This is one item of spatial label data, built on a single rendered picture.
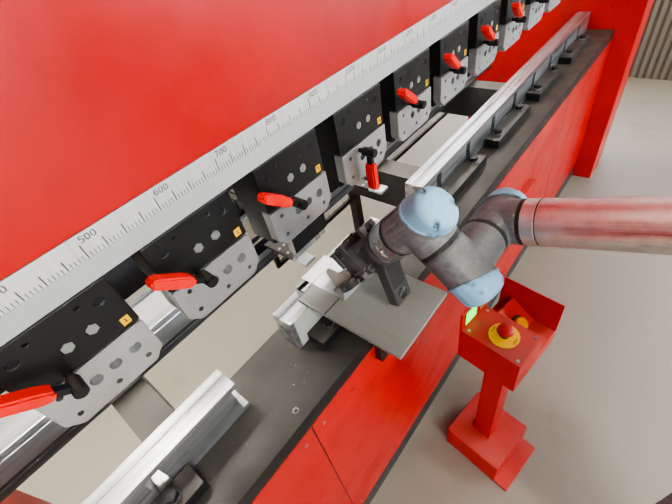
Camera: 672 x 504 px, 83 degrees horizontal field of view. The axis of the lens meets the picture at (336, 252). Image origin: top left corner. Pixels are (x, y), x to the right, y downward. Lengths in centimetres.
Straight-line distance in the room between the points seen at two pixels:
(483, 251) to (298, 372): 50
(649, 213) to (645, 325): 164
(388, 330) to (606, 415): 129
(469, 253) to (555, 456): 129
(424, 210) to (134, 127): 37
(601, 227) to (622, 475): 133
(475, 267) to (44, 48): 55
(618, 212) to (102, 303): 67
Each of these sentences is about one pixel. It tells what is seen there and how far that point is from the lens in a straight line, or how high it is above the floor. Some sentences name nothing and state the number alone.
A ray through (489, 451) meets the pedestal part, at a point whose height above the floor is 12.
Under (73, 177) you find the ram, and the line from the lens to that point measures 50.
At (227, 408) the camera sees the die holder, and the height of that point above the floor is 93.
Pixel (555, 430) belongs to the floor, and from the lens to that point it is 182.
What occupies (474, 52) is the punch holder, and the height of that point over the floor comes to 124.
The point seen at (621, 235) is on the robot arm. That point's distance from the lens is 61.
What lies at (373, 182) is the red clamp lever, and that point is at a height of 118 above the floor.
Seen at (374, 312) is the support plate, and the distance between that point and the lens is 79.
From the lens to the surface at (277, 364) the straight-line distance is 92.
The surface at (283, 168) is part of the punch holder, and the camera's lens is 66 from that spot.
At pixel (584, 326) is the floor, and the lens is 212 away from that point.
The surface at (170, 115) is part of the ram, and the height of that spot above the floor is 147.
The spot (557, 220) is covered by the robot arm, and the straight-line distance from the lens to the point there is 63.
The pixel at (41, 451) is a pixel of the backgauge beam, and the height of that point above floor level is 92.
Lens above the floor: 163
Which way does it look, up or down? 43 degrees down
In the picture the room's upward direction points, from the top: 14 degrees counter-clockwise
